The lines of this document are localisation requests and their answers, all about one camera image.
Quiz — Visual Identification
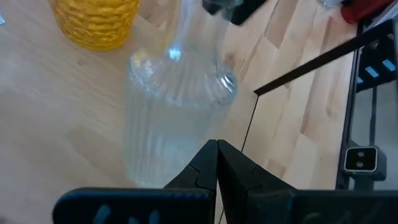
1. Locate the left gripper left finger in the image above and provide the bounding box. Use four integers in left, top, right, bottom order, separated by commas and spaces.
52, 139, 218, 224

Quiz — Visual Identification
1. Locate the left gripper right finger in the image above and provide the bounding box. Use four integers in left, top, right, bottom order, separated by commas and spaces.
216, 139, 398, 224

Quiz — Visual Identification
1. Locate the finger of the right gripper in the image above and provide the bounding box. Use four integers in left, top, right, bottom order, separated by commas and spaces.
201, 0, 233, 16
229, 0, 269, 26

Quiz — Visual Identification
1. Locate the tall clear ribbed bottle vase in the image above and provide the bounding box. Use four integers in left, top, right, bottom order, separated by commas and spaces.
123, 0, 239, 189

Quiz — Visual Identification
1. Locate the red wide-rim glass vase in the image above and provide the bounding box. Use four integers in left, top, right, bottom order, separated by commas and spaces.
340, 0, 396, 26

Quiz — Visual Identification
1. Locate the yellow textured glass vase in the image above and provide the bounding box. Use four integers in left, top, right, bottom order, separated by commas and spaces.
49, 0, 141, 52

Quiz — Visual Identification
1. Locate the table-level camera box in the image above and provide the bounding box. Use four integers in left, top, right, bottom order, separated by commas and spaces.
343, 145, 388, 190

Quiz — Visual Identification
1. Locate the wooden shelf black frame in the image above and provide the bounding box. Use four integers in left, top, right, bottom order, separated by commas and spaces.
0, 0, 398, 190

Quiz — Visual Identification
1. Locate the black aluminium table frame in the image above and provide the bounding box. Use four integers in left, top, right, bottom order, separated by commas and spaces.
335, 18, 398, 191

